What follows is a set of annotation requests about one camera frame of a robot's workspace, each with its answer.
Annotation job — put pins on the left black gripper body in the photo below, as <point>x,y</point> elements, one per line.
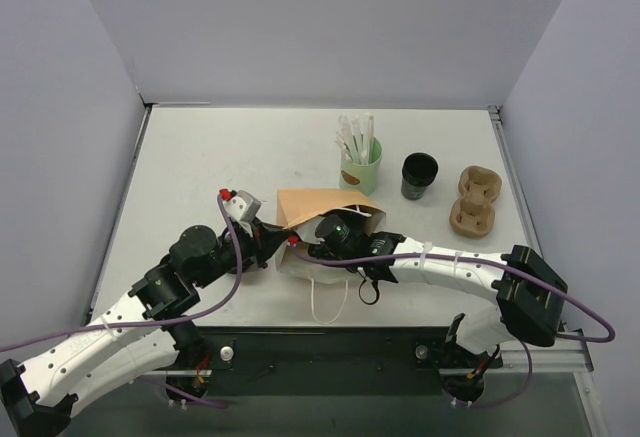
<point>261,243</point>

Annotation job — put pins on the brown paper bag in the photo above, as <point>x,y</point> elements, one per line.
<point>301,210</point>

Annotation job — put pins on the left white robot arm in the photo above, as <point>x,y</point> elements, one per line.
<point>147,328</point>

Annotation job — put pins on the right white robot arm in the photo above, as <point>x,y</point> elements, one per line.
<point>523,291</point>

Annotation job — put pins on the green straw holder cup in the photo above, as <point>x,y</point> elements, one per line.
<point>363,178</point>

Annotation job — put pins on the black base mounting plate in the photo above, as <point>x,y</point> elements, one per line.
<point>233,362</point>

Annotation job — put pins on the brown pulp cup carrier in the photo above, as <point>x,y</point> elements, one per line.
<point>472,214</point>

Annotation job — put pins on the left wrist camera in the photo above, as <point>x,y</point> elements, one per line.
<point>241,207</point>

